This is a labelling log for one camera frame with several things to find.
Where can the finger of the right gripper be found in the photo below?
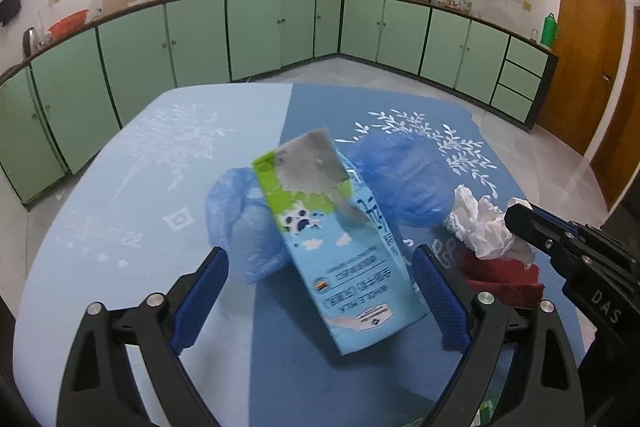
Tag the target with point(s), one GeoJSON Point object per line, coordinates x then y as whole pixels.
{"type": "Point", "coordinates": [552, 243]}
{"type": "Point", "coordinates": [550, 216]}

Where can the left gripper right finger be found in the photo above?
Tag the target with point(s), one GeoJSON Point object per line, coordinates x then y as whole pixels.
{"type": "Point", "coordinates": [541, 388]}

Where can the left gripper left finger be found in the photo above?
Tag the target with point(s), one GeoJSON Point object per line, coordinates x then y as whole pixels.
{"type": "Point", "coordinates": [98, 386]}

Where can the white tissue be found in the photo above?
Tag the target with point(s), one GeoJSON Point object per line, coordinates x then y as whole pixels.
{"type": "Point", "coordinates": [481, 226]}

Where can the blue plastic bag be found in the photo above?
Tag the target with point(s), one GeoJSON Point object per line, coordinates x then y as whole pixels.
{"type": "Point", "coordinates": [406, 173]}

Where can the blue milk carton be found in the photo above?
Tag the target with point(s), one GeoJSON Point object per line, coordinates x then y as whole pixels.
{"type": "Point", "coordinates": [342, 246]}

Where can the green white wrapper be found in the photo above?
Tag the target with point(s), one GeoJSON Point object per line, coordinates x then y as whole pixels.
{"type": "Point", "coordinates": [485, 413]}

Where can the green lower kitchen cabinets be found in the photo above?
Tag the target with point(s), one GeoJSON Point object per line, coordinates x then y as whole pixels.
{"type": "Point", "coordinates": [60, 106]}

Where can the dark red sponge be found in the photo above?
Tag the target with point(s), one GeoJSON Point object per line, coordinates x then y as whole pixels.
{"type": "Point", "coordinates": [508, 280]}

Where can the brown wooden door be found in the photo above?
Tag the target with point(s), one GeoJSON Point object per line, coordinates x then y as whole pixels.
{"type": "Point", "coordinates": [588, 47]}
{"type": "Point", "coordinates": [616, 162]}

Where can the blue tree-print tablecloth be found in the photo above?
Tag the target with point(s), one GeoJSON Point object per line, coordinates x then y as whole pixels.
{"type": "Point", "coordinates": [136, 223]}

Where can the green thermos bottle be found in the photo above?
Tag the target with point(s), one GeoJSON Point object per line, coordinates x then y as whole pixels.
{"type": "Point", "coordinates": [549, 31]}

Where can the steel kettle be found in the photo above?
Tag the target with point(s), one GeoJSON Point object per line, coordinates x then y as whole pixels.
{"type": "Point", "coordinates": [30, 42]}

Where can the orange plastic basin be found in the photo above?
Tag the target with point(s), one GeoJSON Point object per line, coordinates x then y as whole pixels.
{"type": "Point", "coordinates": [68, 24]}

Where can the dark hanging towel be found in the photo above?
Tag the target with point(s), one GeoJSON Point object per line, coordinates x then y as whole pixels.
{"type": "Point", "coordinates": [9, 9]}

